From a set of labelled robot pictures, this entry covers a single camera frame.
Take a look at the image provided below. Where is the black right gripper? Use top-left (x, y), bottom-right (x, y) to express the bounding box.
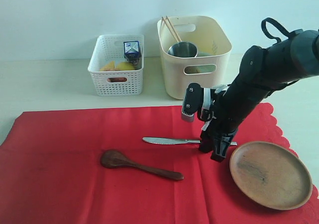
top-left (198, 87), bottom-right (239, 162)

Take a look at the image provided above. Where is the silver metal knife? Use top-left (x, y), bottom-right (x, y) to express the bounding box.
top-left (142, 136), bottom-right (238, 146)

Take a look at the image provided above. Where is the stainless steel cup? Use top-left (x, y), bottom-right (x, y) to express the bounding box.
top-left (167, 41), bottom-right (198, 58)

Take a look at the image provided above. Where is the dark wooden spoon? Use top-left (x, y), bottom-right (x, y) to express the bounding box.
top-left (100, 149), bottom-right (184, 181)

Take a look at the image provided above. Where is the yellow lemon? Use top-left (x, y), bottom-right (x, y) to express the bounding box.
top-left (116, 62), bottom-right (135, 71)

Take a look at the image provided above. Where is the wooden chopstick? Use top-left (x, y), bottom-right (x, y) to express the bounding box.
top-left (165, 15), bottom-right (182, 42)
top-left (161, 16), bottom-right (180, 43)

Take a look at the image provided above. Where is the red sausage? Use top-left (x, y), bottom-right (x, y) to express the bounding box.
top-left (107, 77), bottom-right (127, 83)

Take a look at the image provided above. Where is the blue white milk carton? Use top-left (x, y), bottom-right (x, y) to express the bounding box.
top-left (123, 40), bottom-right (141, 65)

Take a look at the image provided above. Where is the orange fried chicken piece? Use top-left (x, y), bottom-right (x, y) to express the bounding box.
top-left (99, 61), bottom-right (115, 72)

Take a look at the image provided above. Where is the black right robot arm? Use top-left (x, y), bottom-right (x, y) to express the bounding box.
top-left (199, 30), bottom-right (319, 162)

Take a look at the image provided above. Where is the brown wooden plate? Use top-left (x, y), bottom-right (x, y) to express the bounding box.
top-left (229, 141), bottom-right (313, 211)

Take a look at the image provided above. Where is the cream plastic bin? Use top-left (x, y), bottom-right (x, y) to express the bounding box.
top-left (157, 15), bottom-right (233, 100)

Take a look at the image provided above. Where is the white perforated plastic basket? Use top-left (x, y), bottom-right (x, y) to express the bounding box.
top-left (88, 34), bottom-right (144, 96)

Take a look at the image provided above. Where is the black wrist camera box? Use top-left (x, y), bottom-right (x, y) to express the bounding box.
top-left (181, 83), bottom-right (203, 122)

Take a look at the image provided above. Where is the black camera cable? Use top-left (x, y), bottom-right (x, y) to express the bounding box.
top-left (261, 17), bottom-right (292, 44)

